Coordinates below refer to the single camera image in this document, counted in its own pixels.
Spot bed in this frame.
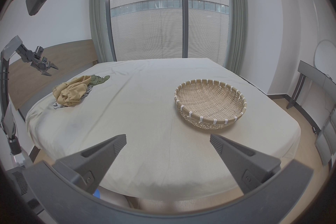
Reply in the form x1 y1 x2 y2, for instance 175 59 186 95
8 39 302 202

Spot green garment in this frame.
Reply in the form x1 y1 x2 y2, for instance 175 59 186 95
88 75 111 86

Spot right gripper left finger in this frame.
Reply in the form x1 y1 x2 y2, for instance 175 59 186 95
53 134 127 195

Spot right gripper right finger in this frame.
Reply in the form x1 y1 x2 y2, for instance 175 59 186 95
209 134 282 195

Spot window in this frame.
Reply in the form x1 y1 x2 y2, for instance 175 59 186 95
106 0 231 62

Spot dark grey desk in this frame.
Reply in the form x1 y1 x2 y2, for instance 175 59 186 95
286 60 336 137

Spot grey-green curtain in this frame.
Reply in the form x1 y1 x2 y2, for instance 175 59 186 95
89 0 116 64
223 0 249 76

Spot round woven basket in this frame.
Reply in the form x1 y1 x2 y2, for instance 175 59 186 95
174 79 247 129

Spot tan shorts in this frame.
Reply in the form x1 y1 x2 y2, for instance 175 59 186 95
52 75 91 107

